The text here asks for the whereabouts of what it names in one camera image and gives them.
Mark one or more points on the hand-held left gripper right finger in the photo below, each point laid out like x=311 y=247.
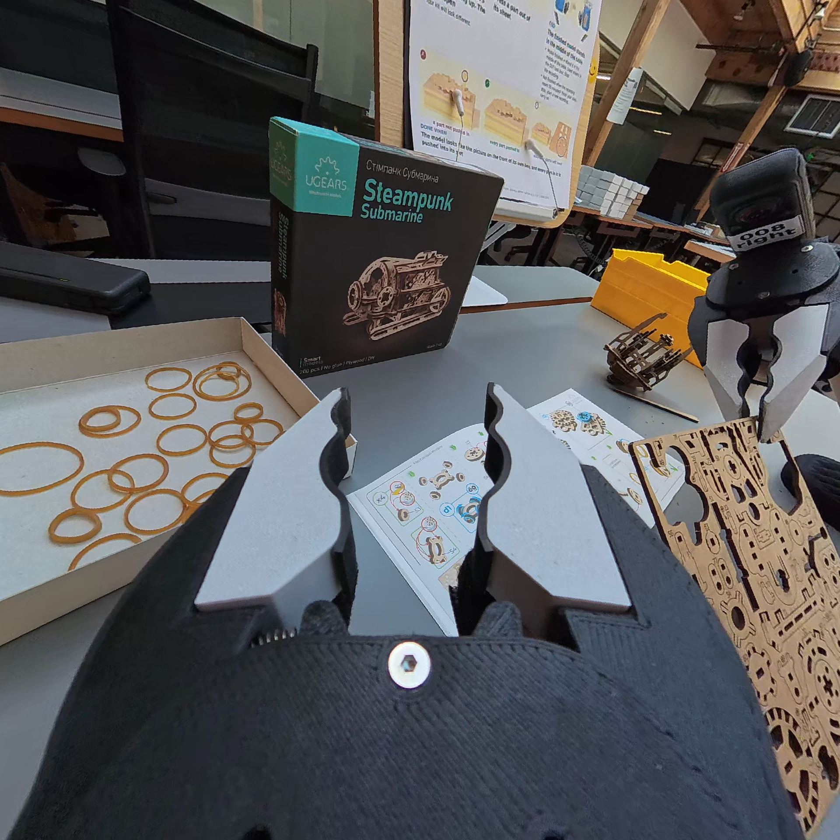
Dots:
x=551 y=538

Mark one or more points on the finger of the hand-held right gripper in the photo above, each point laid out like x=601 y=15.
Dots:
x=728 y=361
x=804 y=354

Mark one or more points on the yellow plastic bin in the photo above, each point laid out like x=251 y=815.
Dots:
x=630 y=289

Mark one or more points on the stack of white boxes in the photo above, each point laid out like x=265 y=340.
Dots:
x=610 y=190

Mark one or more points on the black office chair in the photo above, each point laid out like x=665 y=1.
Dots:
x=197 y=131

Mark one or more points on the dark wooden model assembly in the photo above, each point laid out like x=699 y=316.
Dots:
x=640 y=358

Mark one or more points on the pile of tan rubber bands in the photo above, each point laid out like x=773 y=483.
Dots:
x=226 y=375

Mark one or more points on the grey desk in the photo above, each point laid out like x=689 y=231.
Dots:
x=512 y=341

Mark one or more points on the instruction poster on board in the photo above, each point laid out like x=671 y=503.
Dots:
x=388 y=65

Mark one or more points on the black model kit box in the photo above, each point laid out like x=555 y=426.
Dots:
x=394 y=275

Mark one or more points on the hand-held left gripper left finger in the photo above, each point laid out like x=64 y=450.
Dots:
x=275 y=538

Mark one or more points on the paper instruction sheet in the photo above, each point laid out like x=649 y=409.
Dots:
x=420 y=499

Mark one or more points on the flat black case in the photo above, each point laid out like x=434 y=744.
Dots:
x=65 y=279

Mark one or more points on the white air vent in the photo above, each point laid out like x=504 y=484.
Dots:
x=817 y=117

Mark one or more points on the shallow cardboard tray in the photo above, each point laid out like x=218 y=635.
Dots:
x=39 y=407

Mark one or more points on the hanging paper note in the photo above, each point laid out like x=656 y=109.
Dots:
x=625 y=95

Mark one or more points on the thin dark wooden stick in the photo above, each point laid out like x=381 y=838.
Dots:
x=663 y=403

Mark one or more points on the laser-cut plywood parts sheet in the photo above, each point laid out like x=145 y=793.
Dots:
x=715 y=564

